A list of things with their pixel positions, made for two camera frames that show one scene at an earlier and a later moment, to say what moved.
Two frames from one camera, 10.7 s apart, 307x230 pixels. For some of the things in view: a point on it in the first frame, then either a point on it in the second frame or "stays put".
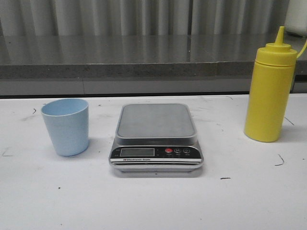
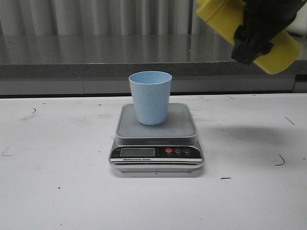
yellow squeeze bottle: (270, 90) to (225, 16)
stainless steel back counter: (71, 64) stays put
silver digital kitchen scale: (155, 137) stays put
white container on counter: (296, 20) stays put
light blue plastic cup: (67, 120) to (150, 91)
